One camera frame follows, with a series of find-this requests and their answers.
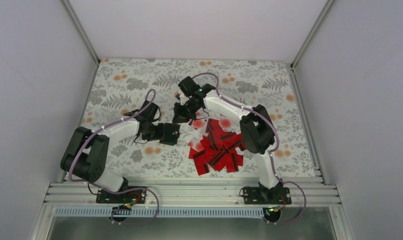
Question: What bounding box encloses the aluminium rail frame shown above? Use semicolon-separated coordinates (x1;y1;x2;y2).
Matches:
31;171;352;240

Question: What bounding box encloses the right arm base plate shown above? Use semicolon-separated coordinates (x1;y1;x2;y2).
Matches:
239;186;292;205

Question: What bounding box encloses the red card right edge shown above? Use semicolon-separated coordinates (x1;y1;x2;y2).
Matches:
228;133;246;151

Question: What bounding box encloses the red card centre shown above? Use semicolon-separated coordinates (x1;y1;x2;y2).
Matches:
206;118;225;148

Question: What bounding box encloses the red card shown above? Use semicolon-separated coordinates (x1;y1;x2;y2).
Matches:
225;153;244;173
206;118;225;148
193;156;210;176

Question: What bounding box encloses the white red-dot card top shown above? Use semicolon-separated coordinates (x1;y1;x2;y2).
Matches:
188;118;207;130

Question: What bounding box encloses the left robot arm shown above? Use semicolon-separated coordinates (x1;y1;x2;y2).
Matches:
60;100;163;203

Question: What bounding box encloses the white red-dot card left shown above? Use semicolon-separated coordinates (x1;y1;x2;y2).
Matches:
188;138;204;152

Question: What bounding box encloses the red card bottom middle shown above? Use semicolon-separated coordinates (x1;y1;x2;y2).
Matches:
225;153;244;173

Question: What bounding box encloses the white red-dot card right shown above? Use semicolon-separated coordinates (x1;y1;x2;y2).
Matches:
219;114;233;129

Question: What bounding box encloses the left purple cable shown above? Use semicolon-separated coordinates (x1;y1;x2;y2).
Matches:
67;88;160;226

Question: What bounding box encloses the white red-dot card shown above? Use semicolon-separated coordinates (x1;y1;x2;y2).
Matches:
188;118;207;130
188;138;204;152
219;114;233;129

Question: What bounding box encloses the black card holder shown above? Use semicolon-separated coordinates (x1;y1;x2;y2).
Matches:
159;123;181;146

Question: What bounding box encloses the red card bottom left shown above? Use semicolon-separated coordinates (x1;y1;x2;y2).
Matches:
193;156;210;176

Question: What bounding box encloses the floral patterned table mat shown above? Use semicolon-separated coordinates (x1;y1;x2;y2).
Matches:
82;58;315;178

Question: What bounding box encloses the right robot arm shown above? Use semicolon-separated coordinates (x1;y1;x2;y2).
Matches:
172;76;284;204

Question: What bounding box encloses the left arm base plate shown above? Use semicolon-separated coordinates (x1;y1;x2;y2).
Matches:
91;186;147;205

